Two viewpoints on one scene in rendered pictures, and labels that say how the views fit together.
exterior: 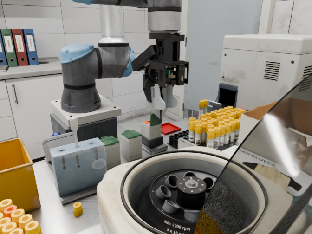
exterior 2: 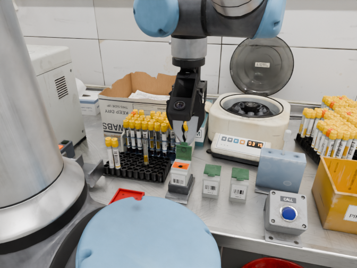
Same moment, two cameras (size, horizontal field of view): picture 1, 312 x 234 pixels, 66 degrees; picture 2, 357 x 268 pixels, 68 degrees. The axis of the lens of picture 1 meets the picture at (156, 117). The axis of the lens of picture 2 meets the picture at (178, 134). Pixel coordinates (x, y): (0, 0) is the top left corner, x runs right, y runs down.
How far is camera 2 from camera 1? 106 cm
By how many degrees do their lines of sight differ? 111
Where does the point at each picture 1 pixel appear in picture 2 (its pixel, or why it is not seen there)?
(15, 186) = (332, 170)
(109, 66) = not seen: hidden behind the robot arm
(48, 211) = (306, 184)
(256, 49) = (41, 72)
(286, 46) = (62, 57)
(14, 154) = (340, 206)
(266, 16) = not seen: outside the picture
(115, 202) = (285, 114)
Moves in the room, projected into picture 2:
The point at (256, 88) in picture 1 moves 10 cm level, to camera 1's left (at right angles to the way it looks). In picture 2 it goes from (57, 114) to (69, 126)
